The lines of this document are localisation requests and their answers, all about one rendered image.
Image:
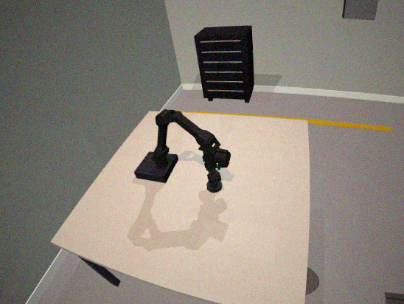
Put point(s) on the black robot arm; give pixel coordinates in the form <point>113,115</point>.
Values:
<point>203,137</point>

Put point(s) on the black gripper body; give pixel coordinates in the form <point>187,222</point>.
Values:
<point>213,176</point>

